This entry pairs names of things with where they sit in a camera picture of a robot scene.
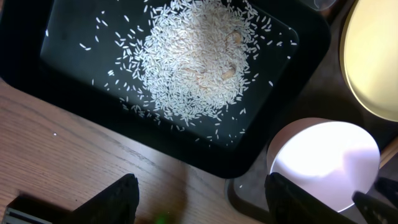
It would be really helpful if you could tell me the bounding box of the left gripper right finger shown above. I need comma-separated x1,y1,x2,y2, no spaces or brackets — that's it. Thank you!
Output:
264,172,354,224

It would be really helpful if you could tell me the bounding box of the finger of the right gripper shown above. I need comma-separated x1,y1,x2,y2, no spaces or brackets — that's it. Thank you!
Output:
374,177,397,199
353,192,397,224

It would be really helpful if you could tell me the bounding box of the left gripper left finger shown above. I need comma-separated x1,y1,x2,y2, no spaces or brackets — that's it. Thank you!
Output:
59,174,139,224

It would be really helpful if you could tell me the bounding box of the wooden chopstick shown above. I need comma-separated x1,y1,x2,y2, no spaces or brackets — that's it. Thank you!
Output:
379,138,398,169

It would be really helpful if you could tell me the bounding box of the pink bowl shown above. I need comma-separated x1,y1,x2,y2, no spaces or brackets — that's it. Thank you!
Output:
266,118,381,212

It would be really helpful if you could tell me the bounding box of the yellow plate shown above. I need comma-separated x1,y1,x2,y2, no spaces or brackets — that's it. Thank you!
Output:
339,0,397,122

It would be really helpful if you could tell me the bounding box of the pile of rice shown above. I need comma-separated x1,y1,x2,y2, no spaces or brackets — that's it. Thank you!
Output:
45,0,298,147

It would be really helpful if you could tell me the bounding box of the dark brown serving tray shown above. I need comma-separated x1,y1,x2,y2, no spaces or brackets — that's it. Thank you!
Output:
224,1,397,223

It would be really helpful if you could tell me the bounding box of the black tray bin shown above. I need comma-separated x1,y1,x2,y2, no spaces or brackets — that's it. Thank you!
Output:
1,0,330,178

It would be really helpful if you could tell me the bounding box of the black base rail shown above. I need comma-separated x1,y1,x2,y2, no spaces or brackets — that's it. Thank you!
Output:
1,194,71,224

